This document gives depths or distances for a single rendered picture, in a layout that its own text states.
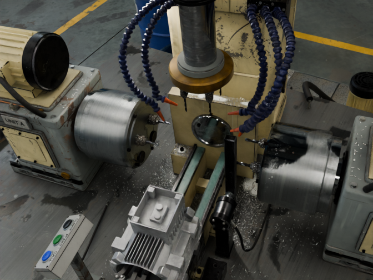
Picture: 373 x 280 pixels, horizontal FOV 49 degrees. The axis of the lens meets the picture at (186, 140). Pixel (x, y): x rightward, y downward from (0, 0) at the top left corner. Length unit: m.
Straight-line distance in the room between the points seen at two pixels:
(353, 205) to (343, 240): 0.17
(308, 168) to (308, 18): 2.96
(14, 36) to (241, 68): 0.72
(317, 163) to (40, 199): 1.01
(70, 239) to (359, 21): 3.37
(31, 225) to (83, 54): 2.42
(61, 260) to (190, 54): 0.63
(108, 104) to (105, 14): 3.03
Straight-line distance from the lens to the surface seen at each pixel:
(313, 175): 1.14
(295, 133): 1.19
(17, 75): 1.38
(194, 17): 1.01
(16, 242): 1.56
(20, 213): 1.63
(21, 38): 1.39
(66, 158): 1.48
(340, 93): 2.52
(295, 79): 2.57
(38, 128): 1.43
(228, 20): 1.27
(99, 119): 1.32
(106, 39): 3.92
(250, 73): 1.36
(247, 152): 1.42
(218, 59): 1.12
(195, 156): 1.45
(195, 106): 1.35
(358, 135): 1.22
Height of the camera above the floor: 2.01
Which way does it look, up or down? 46 degrees down
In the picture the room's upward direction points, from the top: 7 degrees counter-clockwise
